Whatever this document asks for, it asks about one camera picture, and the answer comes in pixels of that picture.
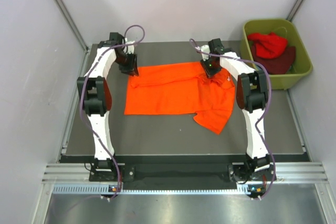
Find orange t shirt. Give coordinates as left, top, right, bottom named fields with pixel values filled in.
left=124, top=62, right=235, bottom=134

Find slotted grey cable duct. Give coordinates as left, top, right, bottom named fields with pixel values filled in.
left=52, top=184, right=250, bottom=195

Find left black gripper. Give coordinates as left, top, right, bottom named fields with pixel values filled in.
left=114, top=51, right=139, bottom=77

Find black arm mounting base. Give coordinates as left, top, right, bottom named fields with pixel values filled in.
left=89, top=155, right=276, bottom=191

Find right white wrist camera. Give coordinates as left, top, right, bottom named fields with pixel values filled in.
left=195, top=45, right=210, bottom=61

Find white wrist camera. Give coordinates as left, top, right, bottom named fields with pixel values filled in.
left=123, top=38, right=138, bottom=54
left=195, top=45, right=210, bottom=61

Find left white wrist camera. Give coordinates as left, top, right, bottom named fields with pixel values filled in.
left=123, top=38, right=138, bottom=54

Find dark maroon t shirt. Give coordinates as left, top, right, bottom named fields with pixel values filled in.
left=250, top=45, right=296, bottom=74

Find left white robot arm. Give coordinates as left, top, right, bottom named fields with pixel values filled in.
left=77, top=33, right=139, bottom=180

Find red t shirt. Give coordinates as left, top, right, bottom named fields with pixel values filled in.
left=247, top=32, right=288, bottom=59

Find aluminium frame rail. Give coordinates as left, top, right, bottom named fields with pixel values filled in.
left=42, top=162, right=328, bottom=184

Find olive green plastic bin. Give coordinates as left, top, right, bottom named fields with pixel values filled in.
left=240, top=18, right=313, bottom=90

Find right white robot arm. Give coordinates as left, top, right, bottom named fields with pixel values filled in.
left=195, top=38, right=270, bottom=181

